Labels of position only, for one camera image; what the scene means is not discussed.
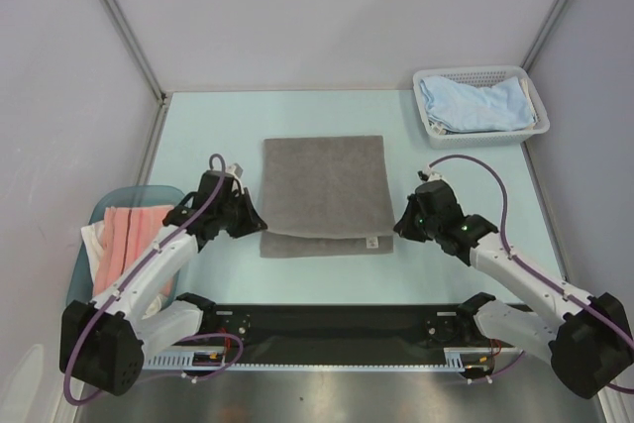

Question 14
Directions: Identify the pink striped towel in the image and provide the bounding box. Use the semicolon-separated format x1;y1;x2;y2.
93;205;172;295

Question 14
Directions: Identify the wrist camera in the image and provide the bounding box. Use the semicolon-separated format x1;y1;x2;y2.
417;164;444;183
225;162;244;181

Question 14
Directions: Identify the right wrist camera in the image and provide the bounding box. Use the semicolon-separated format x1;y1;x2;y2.
417;164;444;183

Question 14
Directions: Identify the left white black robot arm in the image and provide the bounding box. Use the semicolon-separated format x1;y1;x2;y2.
59;164;266;405

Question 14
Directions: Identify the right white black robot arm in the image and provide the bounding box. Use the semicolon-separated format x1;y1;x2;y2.
394;179;633;399

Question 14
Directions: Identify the aluminium corner post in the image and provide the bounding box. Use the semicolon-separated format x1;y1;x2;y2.
521;0;572;71
72;0;167;106

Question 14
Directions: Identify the white towel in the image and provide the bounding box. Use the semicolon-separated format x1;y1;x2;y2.
80;220;167;319

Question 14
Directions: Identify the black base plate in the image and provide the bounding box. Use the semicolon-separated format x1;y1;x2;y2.
201;304;498;355

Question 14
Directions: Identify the left aluminium corner post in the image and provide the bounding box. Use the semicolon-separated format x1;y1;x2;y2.
72;0;167;106

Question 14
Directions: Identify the white perforated plastic basket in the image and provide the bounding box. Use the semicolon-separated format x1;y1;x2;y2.
412;65;550;149

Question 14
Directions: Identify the right aluminium corner post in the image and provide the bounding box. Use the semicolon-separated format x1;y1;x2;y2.
521;0;572;71

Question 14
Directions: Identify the slotted cable duct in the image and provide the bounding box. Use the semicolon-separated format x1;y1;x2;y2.
143;348;491;372

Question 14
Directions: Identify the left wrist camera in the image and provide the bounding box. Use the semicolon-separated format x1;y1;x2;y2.
225;162;244;181

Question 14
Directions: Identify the grey terry towel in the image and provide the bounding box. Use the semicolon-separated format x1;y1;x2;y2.
260;136;395;259

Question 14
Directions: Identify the light blue towel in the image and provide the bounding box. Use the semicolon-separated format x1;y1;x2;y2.
419;76;536;134

